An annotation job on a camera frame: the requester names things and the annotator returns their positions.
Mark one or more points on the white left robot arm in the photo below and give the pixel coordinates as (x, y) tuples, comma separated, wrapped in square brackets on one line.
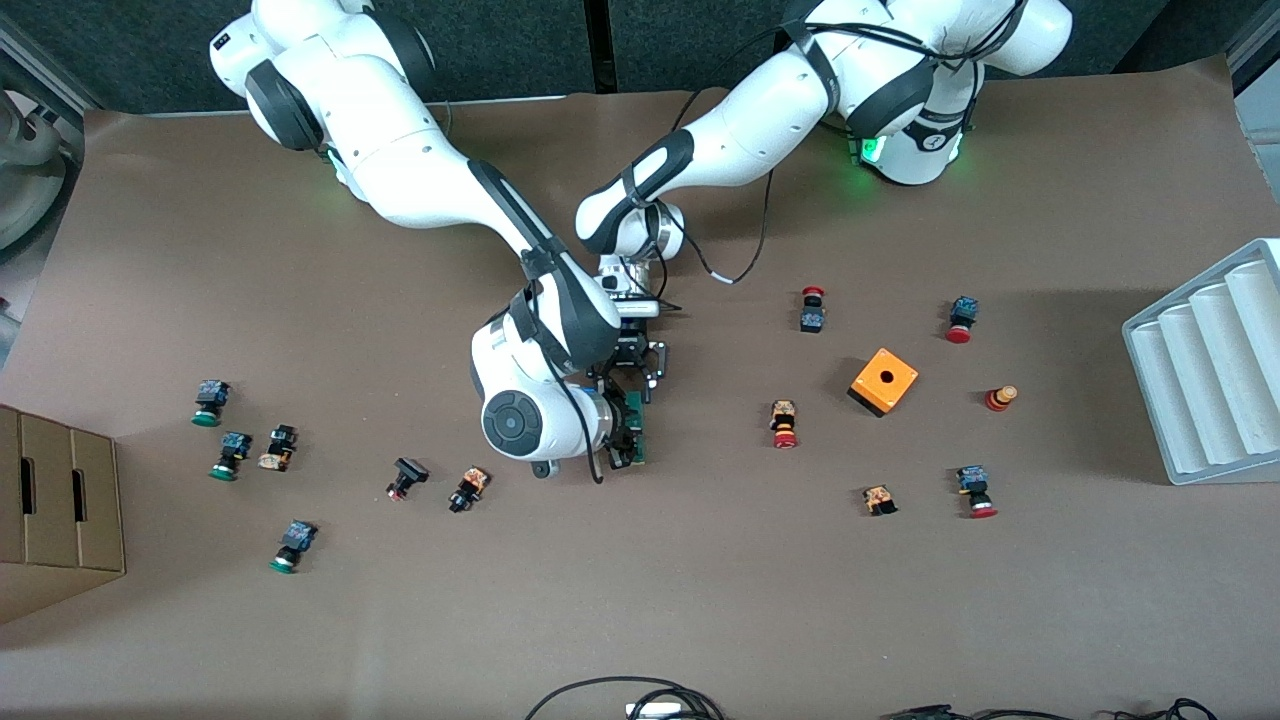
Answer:
[(750, 130)]

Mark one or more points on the white ribbed tray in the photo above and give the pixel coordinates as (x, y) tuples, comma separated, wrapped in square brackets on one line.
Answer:
[(1210, 390)]

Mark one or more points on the black selector switch orange block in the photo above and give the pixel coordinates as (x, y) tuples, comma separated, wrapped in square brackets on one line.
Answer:
[(279, 447), (470, 487)]

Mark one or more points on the green mushroom push button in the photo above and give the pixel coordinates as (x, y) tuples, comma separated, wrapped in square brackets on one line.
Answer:
[(297, 538), (212, 395), (234, 445)]

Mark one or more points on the black square indicator red terminals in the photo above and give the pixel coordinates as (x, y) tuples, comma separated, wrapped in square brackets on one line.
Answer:
[(410, 470)]

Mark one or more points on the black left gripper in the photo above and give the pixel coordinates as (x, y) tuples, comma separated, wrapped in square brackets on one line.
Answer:
[(632, 350)]

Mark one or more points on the red yellow mushroom button head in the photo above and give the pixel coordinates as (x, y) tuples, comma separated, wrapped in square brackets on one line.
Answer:
[(998, 400)]

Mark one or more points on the brown cardboard box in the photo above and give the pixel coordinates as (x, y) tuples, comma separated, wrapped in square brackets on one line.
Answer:
[(60, 520)]

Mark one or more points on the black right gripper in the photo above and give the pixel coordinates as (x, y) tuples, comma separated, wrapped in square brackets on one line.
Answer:
[(622, 425)]

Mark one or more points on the orange black contact block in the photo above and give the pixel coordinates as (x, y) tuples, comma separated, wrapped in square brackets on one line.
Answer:
[(879, 497)]

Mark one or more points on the red button black blue block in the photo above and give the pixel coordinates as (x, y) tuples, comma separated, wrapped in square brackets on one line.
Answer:
[(812, 320)]

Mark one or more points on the grey aluminium frame bar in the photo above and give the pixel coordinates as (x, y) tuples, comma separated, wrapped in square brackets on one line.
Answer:
[(50, 65)]

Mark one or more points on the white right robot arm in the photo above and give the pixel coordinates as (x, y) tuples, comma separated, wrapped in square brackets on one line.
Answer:
[(400, 150)]

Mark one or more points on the red mushroom button orange block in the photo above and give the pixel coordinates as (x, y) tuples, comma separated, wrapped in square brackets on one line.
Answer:
[(783, 415)]

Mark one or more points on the white plug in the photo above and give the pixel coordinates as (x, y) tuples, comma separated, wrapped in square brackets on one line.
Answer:
[(655, 710)]

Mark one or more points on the orange button box with hole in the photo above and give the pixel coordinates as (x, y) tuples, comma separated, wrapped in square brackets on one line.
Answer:
[(872, 385)]

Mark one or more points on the red push button blue block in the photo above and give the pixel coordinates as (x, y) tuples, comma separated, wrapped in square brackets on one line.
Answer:
[(972, 480), (964, 310)]

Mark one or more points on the grey rounded stand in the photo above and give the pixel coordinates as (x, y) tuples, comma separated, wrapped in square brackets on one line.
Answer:
[(25, 160)]

